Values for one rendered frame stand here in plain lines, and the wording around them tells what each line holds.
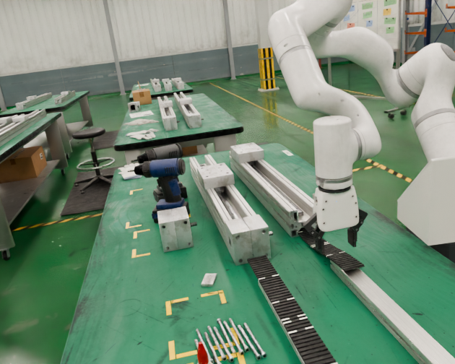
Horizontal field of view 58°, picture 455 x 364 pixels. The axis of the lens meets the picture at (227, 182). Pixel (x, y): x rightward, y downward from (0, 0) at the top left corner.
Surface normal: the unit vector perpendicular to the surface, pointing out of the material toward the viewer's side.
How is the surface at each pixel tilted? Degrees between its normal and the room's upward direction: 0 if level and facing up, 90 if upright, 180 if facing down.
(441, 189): 90
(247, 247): 90
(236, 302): 0
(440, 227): 90
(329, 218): 89
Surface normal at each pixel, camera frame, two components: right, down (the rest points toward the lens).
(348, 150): 0.37, 0.25
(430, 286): -0.11, -0.94
